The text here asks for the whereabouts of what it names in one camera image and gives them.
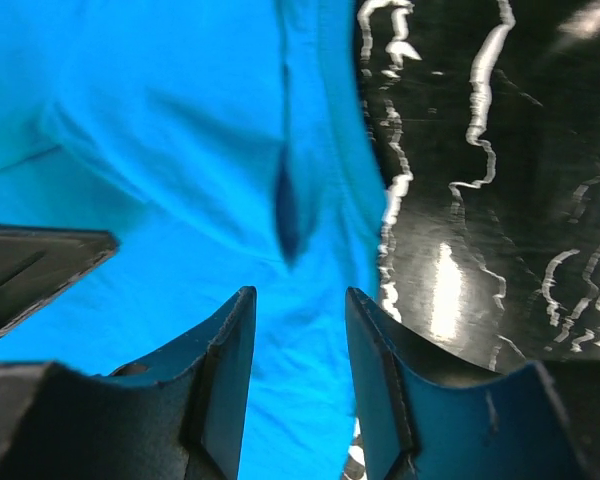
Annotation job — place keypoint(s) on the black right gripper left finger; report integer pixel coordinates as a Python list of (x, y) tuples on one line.
[(176, 413)]

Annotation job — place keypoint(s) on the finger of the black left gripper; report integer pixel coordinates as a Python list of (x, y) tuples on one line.
[(38, 264)]

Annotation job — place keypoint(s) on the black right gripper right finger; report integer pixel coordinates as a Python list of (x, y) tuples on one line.
[(427, 414)]

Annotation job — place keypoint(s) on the blue t shirt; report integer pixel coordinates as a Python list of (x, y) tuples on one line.
[(223, 144)]

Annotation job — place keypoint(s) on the black marble pattern mat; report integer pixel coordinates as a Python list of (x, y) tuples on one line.
[(485, 119)]

